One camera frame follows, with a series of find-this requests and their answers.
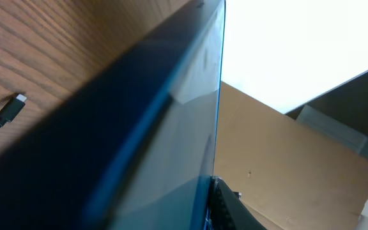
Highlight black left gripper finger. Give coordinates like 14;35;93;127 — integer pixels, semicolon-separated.
208;176;266;230

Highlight blue Galaxy smartphone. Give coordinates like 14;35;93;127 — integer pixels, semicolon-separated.
0;1;226;229

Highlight black USB charging cable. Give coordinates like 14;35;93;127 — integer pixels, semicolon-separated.
0;93;28;150

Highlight brown cardboard box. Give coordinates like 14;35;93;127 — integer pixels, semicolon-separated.
214;83;368;230

